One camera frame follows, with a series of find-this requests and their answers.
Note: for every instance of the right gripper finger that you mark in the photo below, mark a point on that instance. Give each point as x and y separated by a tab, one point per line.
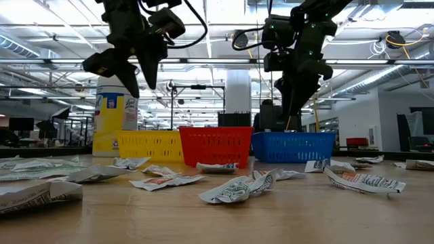
283	91
300	93

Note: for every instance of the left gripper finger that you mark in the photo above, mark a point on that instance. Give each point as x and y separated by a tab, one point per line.
152	57
112	62

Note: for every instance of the person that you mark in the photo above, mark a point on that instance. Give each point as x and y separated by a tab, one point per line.
266	102

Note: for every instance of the black equipment box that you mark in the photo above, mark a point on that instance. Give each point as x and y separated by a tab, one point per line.
271	122

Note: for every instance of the long ceiling light strip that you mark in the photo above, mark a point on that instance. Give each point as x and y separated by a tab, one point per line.
356	61

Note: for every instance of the white room column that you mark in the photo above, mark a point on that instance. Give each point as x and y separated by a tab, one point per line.
238	91

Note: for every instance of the blue plastic basket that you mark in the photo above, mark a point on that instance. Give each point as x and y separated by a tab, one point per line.
293	147

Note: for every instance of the yellow wipes canister white lid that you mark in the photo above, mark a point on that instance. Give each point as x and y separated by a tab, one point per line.
115	118

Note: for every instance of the black plastic basket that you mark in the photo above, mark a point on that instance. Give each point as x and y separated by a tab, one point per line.
234	120

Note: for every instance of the red bin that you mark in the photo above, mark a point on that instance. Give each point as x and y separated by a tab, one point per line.
356	142

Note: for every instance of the red plastic basket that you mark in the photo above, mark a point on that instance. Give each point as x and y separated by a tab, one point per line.
217	147

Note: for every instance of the yellow plastic basket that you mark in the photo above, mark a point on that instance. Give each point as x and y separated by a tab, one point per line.
149	145

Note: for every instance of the black monitor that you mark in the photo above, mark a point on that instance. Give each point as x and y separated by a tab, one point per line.
21	124

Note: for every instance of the dark office furniture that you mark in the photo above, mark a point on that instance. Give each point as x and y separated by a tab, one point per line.
420	128

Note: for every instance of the green striped bandage strip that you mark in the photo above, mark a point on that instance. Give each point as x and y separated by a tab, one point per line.
34	174

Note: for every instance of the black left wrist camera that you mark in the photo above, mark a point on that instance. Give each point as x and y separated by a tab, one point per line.
166	22

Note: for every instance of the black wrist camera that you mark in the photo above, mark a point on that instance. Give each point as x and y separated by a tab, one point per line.
278	30
166	22

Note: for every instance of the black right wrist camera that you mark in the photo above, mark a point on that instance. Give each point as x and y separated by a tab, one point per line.
278	30

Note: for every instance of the black stand frame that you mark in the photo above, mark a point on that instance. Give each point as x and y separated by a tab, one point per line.
198	87

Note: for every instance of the silver ceiling duct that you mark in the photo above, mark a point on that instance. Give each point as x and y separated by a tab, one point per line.
373	81

